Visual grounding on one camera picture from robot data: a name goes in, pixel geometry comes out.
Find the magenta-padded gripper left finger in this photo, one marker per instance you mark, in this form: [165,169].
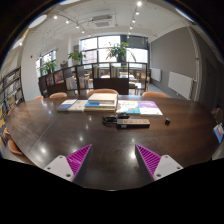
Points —
[77,161]

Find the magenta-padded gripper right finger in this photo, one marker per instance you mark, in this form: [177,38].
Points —
[149,161]

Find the small black charger block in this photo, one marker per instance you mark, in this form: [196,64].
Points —
[167,121]

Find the beige power strip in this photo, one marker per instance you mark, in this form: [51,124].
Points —
[133,123]

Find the purple and white book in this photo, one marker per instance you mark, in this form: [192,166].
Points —
[150,107]

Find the plain white book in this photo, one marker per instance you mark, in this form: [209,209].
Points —
[78,106]

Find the thin yellowish book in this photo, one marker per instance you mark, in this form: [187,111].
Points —
[98,109]

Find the blue cover book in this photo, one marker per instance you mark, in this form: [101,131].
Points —
[66,105]

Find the colourful light blue book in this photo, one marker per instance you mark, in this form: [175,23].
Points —
[127,106]

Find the white book with blue stripe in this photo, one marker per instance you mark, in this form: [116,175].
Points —
[100,104]

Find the blue and red card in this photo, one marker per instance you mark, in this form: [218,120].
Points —
[219,132]

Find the dark wooden open shelf unit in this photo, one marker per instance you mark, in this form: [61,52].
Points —
[110,85]

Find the potted green plant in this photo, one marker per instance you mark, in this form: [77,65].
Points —
[49,66]
[76,56]
[118,50]

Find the ceiling air conditioner unit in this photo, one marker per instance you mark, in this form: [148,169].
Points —
[102,21]

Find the round ceiling light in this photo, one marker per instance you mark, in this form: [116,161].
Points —
[37,21]
[184,14]

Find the ceiling track spotlights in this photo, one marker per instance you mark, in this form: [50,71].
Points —
[139,3]

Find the white wall radiator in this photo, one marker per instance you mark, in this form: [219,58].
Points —
[155,74]
[180,84]

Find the tall wall bookshelf unit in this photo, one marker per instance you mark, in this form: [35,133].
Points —
[11,90]

